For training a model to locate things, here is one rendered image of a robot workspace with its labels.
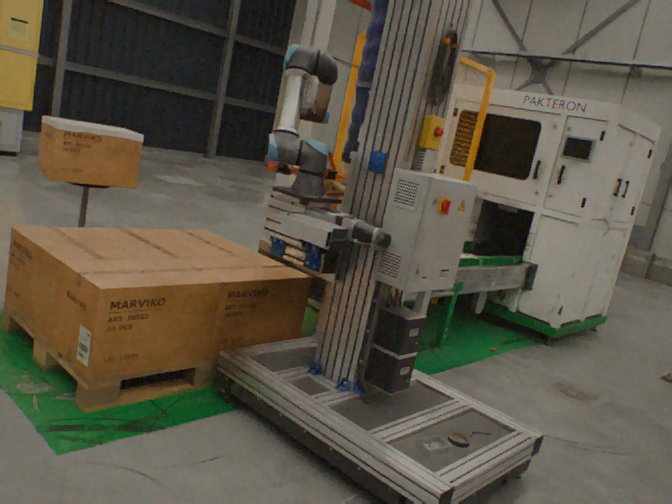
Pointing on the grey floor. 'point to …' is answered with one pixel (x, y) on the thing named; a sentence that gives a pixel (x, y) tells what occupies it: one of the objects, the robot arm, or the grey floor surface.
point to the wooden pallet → (103, 388)
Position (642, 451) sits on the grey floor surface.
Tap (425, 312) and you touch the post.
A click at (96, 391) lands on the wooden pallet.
